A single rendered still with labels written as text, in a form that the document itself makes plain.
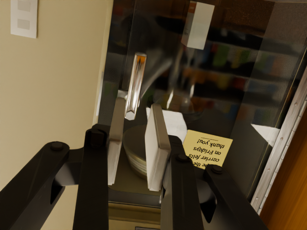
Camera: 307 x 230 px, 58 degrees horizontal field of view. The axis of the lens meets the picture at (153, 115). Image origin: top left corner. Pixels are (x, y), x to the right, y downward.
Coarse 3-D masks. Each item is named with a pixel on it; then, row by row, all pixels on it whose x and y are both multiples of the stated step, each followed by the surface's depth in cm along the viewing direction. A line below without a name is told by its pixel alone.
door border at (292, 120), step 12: (300, 84) 41; (300, 96) 42; (300, 108) 43; (288, 120) 44; (300, 120) 43; (288, 132) 44; (276, 144) 45; (276, 156) 46; (264, 180) 48; (264, 192) 49; (252, 204) 50; (264, 204) 50
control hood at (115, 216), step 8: (112, 216) 48; (120, 216) 48; (128, 216) 49; (136, 216) 49; (144, 216) 49; (152, 216) 50; (160, 216) 50; (112, 224) 47; (120, 224) 47; (128, 224) 48; (136, 224) 48; (144, 224) 48; (152, 224) 48
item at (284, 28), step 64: (128, 0) 36; (192, 0) 36; (256, 0) 36; (128, 64) 39; (192, 64) 39; (256, 64) 40; (128, 128) 43; (192, 128) 43; (256, 128) 44; (128, 192) 47
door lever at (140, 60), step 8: (136, 56) 33; (144, 56) 34; (136, 64) 34; (144, 64) 34; (136, 72) 34; (136, 80) 35; (128, 88) 36; (136, 88) 35; (128, 96) 35; (136, 96) 35; (128, 104) 36; (136, 104) 36; (128, 112) 36; (136, 112) 36
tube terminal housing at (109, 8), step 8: (112, 0) 37; (104, 32) 38; (104, 40) 39; (104, 48) 39; (104, 56) 39; (104, 64) 40; (96, 96) 42; (96, 104) 42; (96, 120) 43; (112, 208) 50; (120, 208) 50; (128, 208) 50; (136, 208) 50; (144, 208) 50; (152, 208) 50
